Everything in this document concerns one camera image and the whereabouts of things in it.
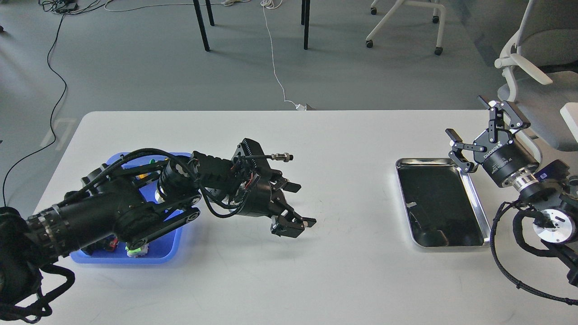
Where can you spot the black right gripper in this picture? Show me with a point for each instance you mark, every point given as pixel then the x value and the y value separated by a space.
pixel 504 155

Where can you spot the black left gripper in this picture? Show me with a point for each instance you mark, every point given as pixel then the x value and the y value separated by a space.
pixel 266 198

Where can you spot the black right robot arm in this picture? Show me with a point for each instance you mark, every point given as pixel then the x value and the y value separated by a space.
pixel 546 224

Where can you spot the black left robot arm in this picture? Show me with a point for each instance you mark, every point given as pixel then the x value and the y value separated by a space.
pixel 140 197

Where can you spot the shiny metal tray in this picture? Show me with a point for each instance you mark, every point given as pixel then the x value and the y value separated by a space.
pixel 443 210

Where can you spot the white office chair right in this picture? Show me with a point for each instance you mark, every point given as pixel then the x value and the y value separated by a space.
pixel 539 63

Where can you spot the blue plastic tray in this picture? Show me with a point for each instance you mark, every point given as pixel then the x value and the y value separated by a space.
pixel 159 251

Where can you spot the black table leg right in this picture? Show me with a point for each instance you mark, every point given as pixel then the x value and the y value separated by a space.
pixel 305 19

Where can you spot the black table leg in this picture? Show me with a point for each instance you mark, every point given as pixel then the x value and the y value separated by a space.
pixel 305 19
pixel 200 19

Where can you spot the black table leg left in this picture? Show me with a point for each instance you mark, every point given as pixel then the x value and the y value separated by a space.
pixel 200 19

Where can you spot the yellow push button switch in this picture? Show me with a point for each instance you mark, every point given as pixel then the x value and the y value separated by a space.
pixel 142 176

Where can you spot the grey switch with green block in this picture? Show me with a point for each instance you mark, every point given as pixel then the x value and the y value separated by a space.
pixel 137 252

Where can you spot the red push button switch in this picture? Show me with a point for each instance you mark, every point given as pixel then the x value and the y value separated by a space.
pixel 108 244

